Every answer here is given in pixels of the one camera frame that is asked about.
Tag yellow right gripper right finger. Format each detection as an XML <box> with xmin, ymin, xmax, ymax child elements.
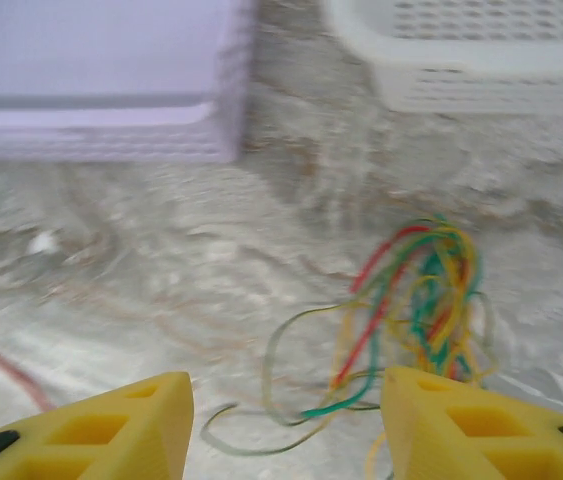
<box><xmin>379</xmin><ymin>364</ymin><xmax>563</xmax><ymax>480</ymax></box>

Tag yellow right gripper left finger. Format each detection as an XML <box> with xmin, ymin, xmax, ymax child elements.
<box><xmin>0</xmin><ymin>371</ymin><xmax>195</xmax><ymax>480</ymax></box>

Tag thin green cable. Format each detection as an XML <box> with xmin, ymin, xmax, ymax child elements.
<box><xmin>300</xmin><ymin>249</ymin><xmax>462</xmax><ymax>419</ymax></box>
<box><xmin>368</xmin><ymin>213</ymin><xmax>485</xmax><ymax>351</ymax></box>

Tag thin yellow cable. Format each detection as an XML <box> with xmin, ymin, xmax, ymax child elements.
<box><xmin>330</xmin><ymin>224</ymin><xmax>482</xmax><ymax>396</ymax></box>

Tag coloured wires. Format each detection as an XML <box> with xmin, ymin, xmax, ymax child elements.
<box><xmin>199</xmin><ymin>302</ymin><xmax>502</xmax><ymax>480</ymax></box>

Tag white plastic basket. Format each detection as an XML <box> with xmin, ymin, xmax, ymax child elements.
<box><xmin>323</xmin><ymin>0</ymin><xmax>563</xmax><ymax>117</ymax></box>

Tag purple plastic basket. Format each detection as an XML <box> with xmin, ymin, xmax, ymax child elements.
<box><xmin>0</xmin><ymin>0</ymin><xmax>255</xmax><ymax>164</ymax></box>

